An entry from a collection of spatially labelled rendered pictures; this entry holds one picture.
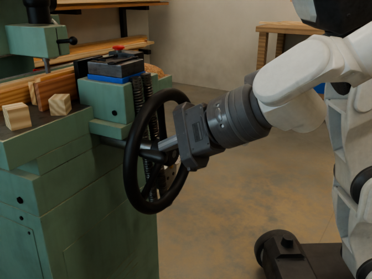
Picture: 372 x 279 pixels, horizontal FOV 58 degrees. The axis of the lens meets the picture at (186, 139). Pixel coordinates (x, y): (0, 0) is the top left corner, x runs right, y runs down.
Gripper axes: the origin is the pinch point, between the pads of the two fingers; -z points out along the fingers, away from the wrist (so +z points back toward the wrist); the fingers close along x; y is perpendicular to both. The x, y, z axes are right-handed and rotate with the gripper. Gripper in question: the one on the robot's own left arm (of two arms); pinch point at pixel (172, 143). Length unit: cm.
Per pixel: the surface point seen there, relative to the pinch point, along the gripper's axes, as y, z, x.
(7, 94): 14.5, -33.0, 20.0
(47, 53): 8.4, -25.6, 28.8
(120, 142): -5.3, -19.8, 6.7
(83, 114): 3.0, -21.7, 13.1
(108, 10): -187, -212, 246
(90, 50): -141, -195, 169
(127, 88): -0.4, -10.4, 15.5
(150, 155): 1.7, -4.4, -1.3
